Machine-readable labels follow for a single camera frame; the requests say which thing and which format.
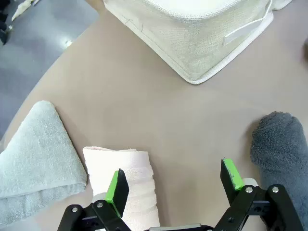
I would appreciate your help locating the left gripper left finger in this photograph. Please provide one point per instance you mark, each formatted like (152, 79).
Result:
(120, 187)

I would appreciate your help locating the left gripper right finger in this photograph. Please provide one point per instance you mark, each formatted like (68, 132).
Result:
(231, 183)

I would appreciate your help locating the pink towel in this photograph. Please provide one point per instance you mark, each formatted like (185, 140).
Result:
(139, 168)

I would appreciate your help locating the dark grey towel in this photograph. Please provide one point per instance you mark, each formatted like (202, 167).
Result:
(279, 149)

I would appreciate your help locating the pale teal triangle-folded towel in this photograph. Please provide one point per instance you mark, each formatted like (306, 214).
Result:
(36, 149)

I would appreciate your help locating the cream fabric bin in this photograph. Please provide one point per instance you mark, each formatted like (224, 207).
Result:
(192, 36)
(281, 3)

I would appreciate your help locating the cream cloth on floor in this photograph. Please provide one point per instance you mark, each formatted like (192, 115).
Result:
(21, 9)

